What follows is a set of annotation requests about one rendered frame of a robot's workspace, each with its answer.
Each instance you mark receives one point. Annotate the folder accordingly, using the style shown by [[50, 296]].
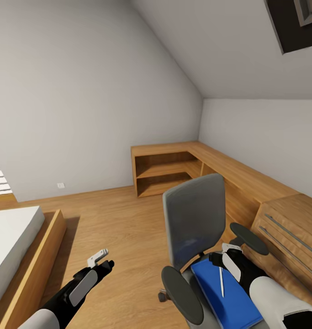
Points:
[[235, 310]]

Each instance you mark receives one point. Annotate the swivel chair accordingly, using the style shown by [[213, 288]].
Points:
[[195, 219]]

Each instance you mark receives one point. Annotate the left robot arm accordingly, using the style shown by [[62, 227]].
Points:
[[60, 309]]

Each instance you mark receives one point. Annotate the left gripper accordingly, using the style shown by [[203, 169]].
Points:
[[105, 268]]

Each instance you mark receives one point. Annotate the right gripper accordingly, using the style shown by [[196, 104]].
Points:
[[216, 260]]

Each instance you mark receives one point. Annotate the cabinet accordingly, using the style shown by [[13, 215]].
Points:
[[284, 225]]

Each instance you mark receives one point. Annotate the bed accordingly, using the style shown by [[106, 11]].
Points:
[[29, 243]]

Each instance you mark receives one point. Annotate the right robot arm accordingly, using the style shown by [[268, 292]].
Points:
[[279, 308]]

